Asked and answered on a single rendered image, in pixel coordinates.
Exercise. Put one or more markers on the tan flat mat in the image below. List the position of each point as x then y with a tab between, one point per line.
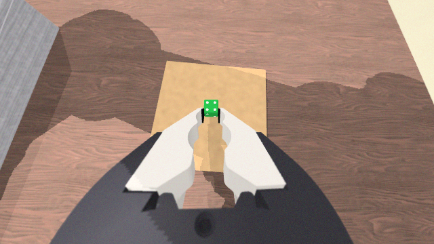
185	86

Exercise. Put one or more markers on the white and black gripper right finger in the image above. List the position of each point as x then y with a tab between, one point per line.
252	162

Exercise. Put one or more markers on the green die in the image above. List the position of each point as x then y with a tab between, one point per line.
211	108

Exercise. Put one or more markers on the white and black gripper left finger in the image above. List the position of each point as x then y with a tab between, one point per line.
163	163

